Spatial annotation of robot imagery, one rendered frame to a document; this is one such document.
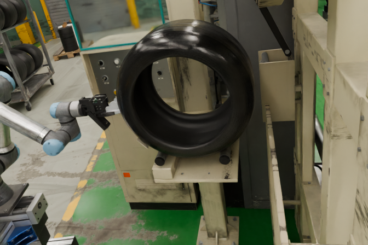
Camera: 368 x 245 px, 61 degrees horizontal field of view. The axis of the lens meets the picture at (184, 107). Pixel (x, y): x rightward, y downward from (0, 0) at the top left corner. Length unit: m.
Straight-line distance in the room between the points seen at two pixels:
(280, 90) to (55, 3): 10.23
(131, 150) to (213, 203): 0.66
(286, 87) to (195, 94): 0.44
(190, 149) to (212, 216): 0.85
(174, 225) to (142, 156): 0.55
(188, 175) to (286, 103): 0.56
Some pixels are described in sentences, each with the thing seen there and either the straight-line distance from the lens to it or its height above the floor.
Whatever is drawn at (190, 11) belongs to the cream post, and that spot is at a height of 1.45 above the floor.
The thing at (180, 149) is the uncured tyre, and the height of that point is 0.97.
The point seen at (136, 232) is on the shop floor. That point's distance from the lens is 2.38.
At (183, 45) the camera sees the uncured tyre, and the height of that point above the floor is 1.40.
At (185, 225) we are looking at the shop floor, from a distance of 2.32.
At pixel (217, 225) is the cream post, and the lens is 2.10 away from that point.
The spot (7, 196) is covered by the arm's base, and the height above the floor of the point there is 0.74.
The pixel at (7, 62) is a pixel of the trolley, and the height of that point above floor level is 0.76.
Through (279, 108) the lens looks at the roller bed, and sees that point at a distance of 1.51.
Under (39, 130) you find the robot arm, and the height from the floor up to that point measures 1.11.
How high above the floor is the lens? 1.66
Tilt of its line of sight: 25 degrees down
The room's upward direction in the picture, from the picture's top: 10 degrees counter-clockwise
